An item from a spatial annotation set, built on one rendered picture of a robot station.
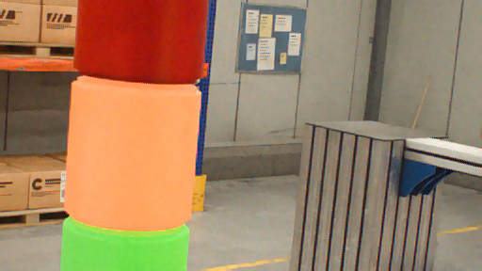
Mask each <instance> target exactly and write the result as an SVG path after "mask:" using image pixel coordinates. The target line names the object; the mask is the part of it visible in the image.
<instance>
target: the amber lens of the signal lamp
mask: <svg viewBox="0 0 482 271"><path fill-rule="evenodd" d="M200 106H201V92H199V91H197V90H196V86H194V85H153V84H142V83H133V82H118V81H111V80H106V79H101V78H93V77H88V76H80V77H79V78H78V81H75V82H73V83H72V100H71V113H70V124H69V135H68V158H67V169H66V181H65V204H64V208H65V212H67V213H68V214H69V215H70V216H71V217H72V218H74V219H75V220H76V221H79V222H83V223H85V224H87V225H90V226H97V227H100V228H105V229H110V230H125V231H164V230H169V229H174V228H175V227H180V226H182V225H183V224H184V223H185V222H186V221H187V220H189V219H190V218H191V211H192V194H193V184H194V176H195V167H196V150H197V141H198V132H199V124H200Z"/></svg>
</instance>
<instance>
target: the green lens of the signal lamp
mask: <svg viewBox="0 0 482 271"><path fill-rule="evenodd" d="M188 246H189V228H188V227H187V226H186V225H185V224H183V225H182V226H180V227H175V228H174V229H169V230H164V231H125V230H110V229H105V228H100V227H97V226H90V225H87V224H85V223H83V222H79V221H76V220H75V219H74V218H72V217H71V216H69V217H68V218H65V221H64V222H63V227H62V249H61V261H60V271H186V263H187V255H188Z"/></svg>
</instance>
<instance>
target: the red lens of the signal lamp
mask: <svg viewBox="0 0 482 271"><path fill-rule="evenodd" d="M209 2H210V0H77V13H76V33H75V45H74V56H73V68H76V69H77V70H78V73H79V74H80V75H85V76H88V77H93V78H101V79H106V80H111V81H118V82H133V83H142V84H153V85H193V84H196V83H197V80H198V79H202V78H203V63H204V55H205V45H206V37H207V20H208V11H209Z"/></svg>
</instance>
